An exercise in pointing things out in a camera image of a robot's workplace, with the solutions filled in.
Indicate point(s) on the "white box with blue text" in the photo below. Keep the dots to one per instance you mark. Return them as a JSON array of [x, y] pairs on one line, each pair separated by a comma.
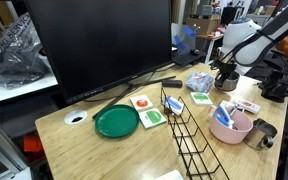
[[169, 176]]

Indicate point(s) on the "green plate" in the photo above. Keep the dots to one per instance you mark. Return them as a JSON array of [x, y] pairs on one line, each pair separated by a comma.
[[117, 121]]

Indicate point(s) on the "black monitor stand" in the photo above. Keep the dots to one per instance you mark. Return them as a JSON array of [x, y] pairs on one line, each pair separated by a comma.
[[112, 103]]

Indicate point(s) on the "silver metal bowl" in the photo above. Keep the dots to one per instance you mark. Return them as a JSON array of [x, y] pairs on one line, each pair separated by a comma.
[[227, 86]]

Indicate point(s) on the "white box with green print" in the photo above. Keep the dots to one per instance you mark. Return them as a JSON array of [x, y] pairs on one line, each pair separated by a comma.
[[152, 118]]

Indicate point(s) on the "silver spoon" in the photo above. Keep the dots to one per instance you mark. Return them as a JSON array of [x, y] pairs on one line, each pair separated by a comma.
[[239, 107]]

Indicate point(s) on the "black camera stand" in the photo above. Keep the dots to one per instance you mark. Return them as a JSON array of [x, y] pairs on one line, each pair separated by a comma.
[[275, 86]]

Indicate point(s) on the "blue plastic packet bag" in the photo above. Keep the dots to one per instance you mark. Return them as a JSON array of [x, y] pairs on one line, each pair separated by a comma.
[[200, 82]]

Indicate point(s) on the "clear sheet with blue tape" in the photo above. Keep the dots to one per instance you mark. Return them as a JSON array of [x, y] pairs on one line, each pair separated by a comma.
[[184, 40]]

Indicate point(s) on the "grey printed plastic bag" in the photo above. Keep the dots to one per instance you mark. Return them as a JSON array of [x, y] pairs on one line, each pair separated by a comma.
[[17, 60]]

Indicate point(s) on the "large black monitor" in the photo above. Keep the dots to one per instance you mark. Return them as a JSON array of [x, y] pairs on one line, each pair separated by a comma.
[[100, 43]]

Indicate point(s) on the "white box with blue stripe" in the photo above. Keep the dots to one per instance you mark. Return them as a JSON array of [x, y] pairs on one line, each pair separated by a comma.
[[174, 105]]

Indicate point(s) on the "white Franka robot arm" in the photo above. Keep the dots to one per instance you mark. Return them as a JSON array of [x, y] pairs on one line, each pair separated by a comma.
[[250, 50]]

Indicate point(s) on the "black computer mouse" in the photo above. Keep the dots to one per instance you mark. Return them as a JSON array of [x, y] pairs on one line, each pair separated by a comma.
[[194, 52]]

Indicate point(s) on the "black keyboard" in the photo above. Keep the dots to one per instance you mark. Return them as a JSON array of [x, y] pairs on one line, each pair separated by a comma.
[[187, 59]]

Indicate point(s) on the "cardboard box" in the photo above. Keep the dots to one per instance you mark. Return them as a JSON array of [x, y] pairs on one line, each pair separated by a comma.
[[202, 26]]

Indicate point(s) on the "white box with orange print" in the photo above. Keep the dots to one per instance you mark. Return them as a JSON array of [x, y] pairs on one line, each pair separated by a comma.
[[141, 103]]

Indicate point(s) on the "black background screen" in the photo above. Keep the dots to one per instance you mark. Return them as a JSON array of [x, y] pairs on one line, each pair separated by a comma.
[[230, 15]]

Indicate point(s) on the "grey metal frame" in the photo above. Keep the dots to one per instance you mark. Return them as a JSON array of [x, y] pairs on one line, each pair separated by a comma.
[[4, 146]]

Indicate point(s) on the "small black box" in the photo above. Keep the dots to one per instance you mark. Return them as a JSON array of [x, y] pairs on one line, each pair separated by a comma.
[[172, 83]]

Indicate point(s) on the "white side table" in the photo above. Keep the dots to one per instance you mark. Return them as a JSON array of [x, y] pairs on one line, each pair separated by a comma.
[[210, 50]]

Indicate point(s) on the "blue and white tube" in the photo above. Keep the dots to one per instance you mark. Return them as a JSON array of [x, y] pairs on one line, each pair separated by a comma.
[[223, 115]]

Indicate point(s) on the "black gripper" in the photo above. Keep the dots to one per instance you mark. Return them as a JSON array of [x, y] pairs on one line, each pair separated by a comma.
[[227, 68]]

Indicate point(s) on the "white box with green label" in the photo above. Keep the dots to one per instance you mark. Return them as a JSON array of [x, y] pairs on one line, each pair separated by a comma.
[[201, 99]]

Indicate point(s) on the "silver metal pitcher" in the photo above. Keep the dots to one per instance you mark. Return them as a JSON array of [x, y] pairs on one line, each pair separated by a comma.
[[255, 136]]

